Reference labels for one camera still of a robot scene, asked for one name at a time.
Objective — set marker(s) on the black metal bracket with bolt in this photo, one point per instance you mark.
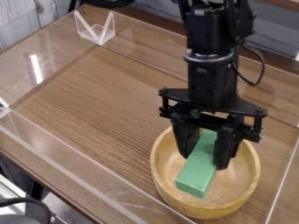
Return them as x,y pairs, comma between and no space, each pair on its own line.
36,212

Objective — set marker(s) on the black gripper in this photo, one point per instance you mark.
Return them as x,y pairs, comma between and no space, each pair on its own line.
208,104

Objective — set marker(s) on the light wooden bowl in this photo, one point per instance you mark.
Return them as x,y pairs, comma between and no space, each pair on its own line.
231,187

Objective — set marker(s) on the green rectangular block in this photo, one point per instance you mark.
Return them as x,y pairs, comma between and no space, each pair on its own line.
198,171

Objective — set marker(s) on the clear acrylic enclosure wall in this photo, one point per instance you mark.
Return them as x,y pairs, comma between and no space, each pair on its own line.
80,122

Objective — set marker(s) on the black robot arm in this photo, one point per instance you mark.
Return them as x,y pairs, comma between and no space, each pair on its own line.
218,27

